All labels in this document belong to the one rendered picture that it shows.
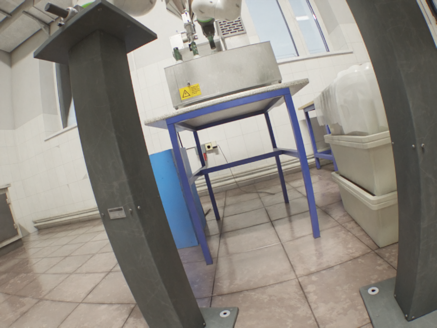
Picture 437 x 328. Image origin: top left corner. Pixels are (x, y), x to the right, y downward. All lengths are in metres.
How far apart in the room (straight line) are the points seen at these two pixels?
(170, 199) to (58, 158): 2.71
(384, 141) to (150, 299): 0.86
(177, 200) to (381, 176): 1.05
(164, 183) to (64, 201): 2.70
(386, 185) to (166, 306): 0.82
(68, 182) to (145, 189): 3.21
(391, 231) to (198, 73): 1.14
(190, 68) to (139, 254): 0.95
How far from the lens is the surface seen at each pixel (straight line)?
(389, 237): 1.03
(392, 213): 0.97
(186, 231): 1.41
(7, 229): 3.36
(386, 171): 0.92
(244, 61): 1.24
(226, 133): 2.81
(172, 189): 1.36
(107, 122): 0.53
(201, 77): 1.22
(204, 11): 1.14
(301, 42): 3.69
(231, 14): 1.12
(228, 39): 1.53
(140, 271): 0.60
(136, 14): 0.84
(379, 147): 0.88
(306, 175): 1.08
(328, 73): 3.21
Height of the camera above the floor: 0.54
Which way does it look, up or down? 4 degrees down
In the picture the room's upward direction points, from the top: 15 degrees counter-clockwise
